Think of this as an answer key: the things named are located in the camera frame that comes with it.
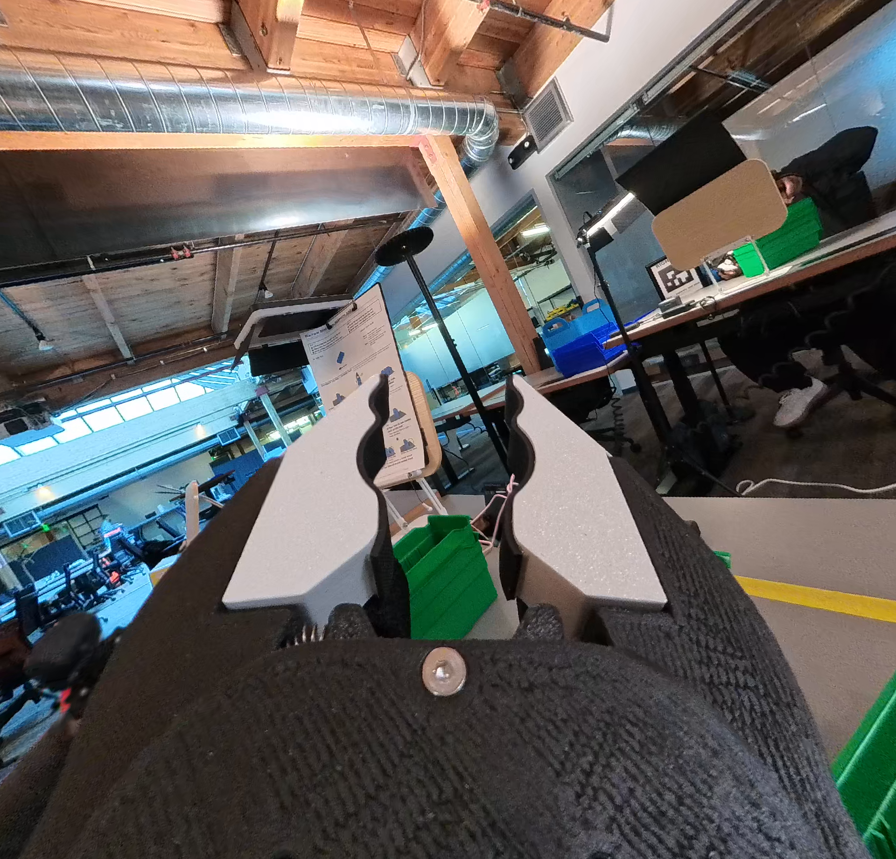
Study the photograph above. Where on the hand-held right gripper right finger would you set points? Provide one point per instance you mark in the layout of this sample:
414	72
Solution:
581	523

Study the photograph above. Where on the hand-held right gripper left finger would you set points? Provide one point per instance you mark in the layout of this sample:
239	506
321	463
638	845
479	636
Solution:
308	523

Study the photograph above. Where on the brown office desk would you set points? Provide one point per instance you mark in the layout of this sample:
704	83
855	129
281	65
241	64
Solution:
805	271
574	377

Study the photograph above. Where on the instruction sheet on stand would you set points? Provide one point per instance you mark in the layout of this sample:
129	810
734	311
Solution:
423	418

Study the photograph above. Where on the printed instruction sheet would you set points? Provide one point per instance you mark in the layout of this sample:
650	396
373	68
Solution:
350	355

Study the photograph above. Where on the black light stand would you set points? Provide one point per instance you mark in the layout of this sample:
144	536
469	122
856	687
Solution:
630	355

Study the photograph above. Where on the white framed screen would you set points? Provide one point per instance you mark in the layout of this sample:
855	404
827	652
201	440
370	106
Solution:
294	327

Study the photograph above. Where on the yellow tape line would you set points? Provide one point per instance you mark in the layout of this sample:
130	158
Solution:
819	600

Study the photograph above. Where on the framed marker sign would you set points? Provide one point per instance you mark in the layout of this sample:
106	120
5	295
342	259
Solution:
675	278

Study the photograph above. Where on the black disc floor lamp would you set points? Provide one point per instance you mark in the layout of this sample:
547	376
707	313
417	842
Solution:
404	243

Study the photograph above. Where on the tan rounded board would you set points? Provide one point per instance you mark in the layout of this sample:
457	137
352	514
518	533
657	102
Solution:
721	215

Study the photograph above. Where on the black panel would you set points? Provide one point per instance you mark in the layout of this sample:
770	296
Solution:
679	166

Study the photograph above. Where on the black ceiling pipe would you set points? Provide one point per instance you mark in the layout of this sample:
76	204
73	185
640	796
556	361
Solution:
490	4

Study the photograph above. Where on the white stand with base plate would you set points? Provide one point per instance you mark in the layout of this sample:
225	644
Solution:
427	498

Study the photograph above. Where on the wooden post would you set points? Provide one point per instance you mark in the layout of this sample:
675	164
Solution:
476	243

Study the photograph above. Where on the black wall speaker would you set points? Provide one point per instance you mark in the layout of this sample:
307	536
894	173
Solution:
523	152

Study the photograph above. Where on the wall vent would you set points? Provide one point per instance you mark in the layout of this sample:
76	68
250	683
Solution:
549	113

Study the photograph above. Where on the silver air duct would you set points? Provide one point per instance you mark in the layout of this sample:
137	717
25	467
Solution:
210	106

